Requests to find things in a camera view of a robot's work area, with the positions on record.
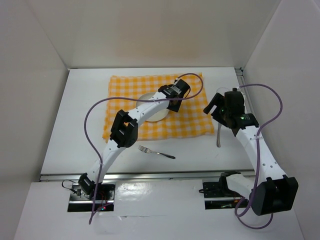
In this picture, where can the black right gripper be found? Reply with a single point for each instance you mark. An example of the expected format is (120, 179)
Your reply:
(217, 100)

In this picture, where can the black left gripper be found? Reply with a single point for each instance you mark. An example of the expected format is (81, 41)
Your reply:
(176, 107)

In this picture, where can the cream round plate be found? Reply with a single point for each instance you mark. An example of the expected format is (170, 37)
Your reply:
(146, 110)

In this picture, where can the yellow white checkered cloth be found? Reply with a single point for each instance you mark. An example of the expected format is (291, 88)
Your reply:
(190, 121)

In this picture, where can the clear plastic cup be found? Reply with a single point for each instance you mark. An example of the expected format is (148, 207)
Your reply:
(222, 90)

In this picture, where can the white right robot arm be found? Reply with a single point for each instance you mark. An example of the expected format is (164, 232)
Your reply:
(273, 191)

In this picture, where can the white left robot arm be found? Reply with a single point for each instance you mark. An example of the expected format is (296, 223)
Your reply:
(124, 129)

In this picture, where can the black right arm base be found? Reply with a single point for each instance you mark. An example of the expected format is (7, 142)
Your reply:
(217, 195)

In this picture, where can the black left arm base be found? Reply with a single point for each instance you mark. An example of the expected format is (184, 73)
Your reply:
(80, 202)

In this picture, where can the silver table knife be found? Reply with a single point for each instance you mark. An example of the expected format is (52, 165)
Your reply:
(218, 135)

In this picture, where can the silver fork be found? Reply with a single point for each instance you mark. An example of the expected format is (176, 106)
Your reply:
(149, 151)

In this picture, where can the white front cover board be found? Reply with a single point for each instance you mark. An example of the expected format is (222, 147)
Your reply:
(146, 210)

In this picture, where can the aluminium front rail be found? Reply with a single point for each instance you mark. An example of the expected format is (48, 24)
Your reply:
(147, 176)

